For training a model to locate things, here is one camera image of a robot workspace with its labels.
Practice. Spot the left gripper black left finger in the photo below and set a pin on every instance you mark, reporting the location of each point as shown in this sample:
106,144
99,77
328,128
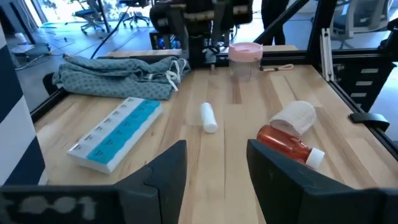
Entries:
161,186

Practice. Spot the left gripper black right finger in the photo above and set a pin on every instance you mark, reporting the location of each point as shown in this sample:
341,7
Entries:
295,193

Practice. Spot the orange pill bottle white cap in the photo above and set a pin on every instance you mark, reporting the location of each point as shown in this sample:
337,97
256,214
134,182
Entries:
286,144

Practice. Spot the white box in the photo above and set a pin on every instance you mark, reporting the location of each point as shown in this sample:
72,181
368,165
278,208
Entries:
118,133

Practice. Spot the white elastic bandage red stitching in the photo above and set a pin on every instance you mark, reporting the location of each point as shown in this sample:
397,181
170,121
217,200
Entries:
295,118

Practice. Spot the white gauze roll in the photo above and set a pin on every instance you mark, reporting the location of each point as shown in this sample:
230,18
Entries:
209,118

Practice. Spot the navy white striped fabric basket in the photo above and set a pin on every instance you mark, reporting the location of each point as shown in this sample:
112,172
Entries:
15,124

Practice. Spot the teal patterned hospital gown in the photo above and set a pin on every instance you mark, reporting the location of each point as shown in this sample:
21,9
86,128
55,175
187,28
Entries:
118,77

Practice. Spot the black vented side panel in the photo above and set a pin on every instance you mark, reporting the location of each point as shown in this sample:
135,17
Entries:
363,84

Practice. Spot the clear cup pink lid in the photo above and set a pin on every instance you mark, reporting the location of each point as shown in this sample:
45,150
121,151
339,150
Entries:
245,59

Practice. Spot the black computer blue lights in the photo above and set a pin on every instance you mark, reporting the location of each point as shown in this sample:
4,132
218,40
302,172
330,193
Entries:
163,40

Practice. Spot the person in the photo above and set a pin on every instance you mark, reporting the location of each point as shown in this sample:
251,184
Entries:
275,18

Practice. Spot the black office chair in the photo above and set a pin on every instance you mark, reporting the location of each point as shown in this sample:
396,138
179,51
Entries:
135,11

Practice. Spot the grey office chair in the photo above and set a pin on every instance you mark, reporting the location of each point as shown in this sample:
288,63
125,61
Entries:
357,21

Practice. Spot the blue office chair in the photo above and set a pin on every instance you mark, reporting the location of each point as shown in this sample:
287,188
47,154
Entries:
90,15

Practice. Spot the silver aluminium extrusion post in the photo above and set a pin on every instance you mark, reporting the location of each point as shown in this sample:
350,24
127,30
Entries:
326,56

